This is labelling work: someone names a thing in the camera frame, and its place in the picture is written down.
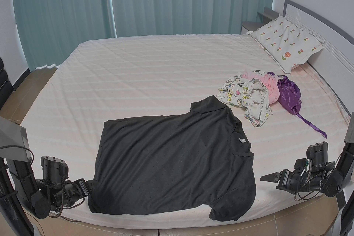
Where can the white printed pillow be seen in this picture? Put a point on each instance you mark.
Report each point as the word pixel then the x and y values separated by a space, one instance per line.
pixel 287 41

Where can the grey bedside table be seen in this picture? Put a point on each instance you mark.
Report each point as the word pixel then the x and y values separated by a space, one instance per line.
pixel 249 27

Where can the purple garment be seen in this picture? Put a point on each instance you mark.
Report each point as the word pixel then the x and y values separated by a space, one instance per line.
pixel 289 96

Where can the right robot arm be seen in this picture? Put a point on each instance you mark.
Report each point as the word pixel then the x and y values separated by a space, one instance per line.
pixel 333 182

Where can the white printed pyjama top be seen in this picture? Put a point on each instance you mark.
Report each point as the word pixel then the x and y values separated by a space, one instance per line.
pixel 257 110

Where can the black T-shirt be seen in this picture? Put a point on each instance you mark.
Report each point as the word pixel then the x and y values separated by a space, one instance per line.
pixel 171 163

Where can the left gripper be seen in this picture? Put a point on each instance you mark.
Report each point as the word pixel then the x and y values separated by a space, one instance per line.
pixel 84 188

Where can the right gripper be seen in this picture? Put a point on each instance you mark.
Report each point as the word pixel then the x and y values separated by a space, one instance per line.
pixel 289 182

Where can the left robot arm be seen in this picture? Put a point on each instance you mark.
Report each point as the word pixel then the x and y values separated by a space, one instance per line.
pixel 41 201

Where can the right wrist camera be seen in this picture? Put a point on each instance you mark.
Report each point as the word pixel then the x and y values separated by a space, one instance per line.
pixel 300 165

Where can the pink garment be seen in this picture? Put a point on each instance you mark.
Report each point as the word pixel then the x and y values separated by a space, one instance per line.
pixel 272 88

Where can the bed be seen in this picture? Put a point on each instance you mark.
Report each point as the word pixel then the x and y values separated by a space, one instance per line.
pixel 152 69

